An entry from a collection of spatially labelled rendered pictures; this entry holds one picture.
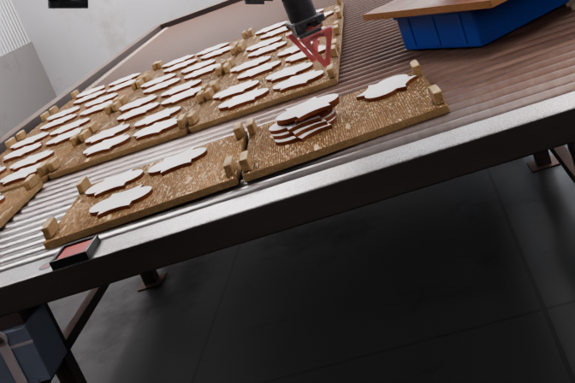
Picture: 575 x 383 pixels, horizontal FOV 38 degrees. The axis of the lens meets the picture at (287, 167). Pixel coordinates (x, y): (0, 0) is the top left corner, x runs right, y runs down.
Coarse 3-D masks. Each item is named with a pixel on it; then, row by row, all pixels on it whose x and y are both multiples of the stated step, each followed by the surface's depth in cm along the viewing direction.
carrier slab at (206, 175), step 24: (216, 144) 188; (240, 144) 180; (144, 168) 191; (192, 168) 176; (216, 168) 169; (240, 168) 167; (168, 192) 165; (192, 192) 159; (72, 216) 174; (96, 216) 167; (120, 216) 161; (48, 240) 163; (72, 240) 163
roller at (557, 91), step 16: (544, 96) 145; (480, 112) 148; (496, 112) 146; (432, 128) 149; (448, 128) 148; (384, 144) 150; (400, 144) 149; (336, 160) 152; (352, 160) 151; (288, 176) 153; (304, 176) 152; (240, 192) 155; (192, 208) 157; (128, 224) 160; (144, 224) 158; (32, 256) 163; (48, 256) 162; (0, 272) 164
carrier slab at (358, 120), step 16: (416, 80) 178; (352, 96) 186; (400, 96) 171; (416, 96) 167; (336, 112) 177; (352, 112) 172; (368, 112) 168; (384, 112) 164; (400, 112) 160; (416, 112) 156; (432, 112) 154; (448, 112) 154; (336, 128) 165; (352, 128) 161; (368, 128) 157; (384, 128) 155; (400, 128) 155; (256, 144) 175; (272, 144) 171; (288, 144) 166; (304, 144) 162; (320, 144) 158; (336, 144) 156; (352, 144) 156; (256, 160) 164; (272, 160) 160; (288, 160) 157; (304, 160) 157; (256, 176) 158
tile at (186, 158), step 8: (184, 152) 188; (192, 152) 185; (200, 152) 183; (168, 160) 187; (176, 160) 184; (184, 160) 181; (192, 160) 181; (152, 168) 184; (160, 168) 182; (168, 168) 179; (176, 168) 180
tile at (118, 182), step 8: (120, 176) 188; (128, 176) 186; (136, 176) 183; (104, 184) 187; (112, 184) 184; (120, 184) 182; (128, 184) 182; (88, 192) 185; (96, 192) 182; (104, 192) 182
